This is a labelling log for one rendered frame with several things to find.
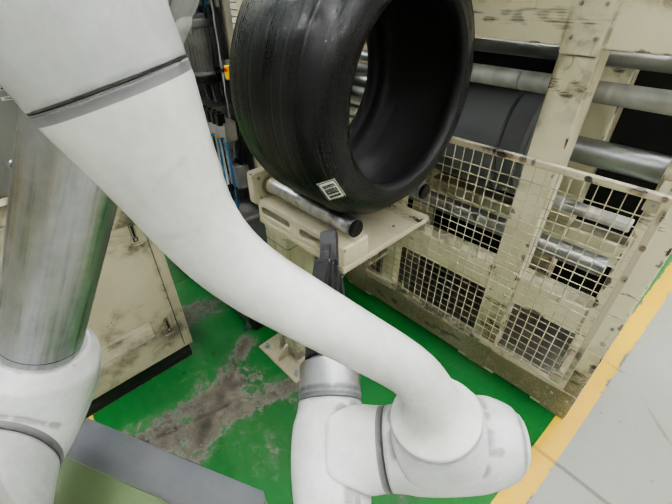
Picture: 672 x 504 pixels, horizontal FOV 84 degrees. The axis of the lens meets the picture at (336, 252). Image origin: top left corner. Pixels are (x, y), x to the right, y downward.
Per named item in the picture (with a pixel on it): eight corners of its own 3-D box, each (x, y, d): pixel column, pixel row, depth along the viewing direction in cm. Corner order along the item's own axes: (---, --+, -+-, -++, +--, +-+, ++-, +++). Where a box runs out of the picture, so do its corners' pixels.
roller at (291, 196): (278, 179, 111) (271, 193, 112) (267, 173, 108) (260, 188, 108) (366, 223, 91) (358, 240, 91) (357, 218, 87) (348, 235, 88)
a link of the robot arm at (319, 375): (313, 409, 58) (314, 370, 62) (369, 404, 56) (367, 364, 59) (286, 398, 51) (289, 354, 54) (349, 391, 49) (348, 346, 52)
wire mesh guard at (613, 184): (358, 268, 174) (364, 113, 133) (360, 267, 175) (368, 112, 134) (561, 391, 122) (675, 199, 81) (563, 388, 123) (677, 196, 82)
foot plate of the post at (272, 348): (259, 347, 174) (258, 342, 172) (303, 318, 189) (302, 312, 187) (295, 383, 159) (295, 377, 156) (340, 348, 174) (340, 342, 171)
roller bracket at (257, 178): (250, 202, 111) (245, 171, 105) (345, 164, 133) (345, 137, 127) (256, 206, 109) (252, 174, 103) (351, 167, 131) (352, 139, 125)
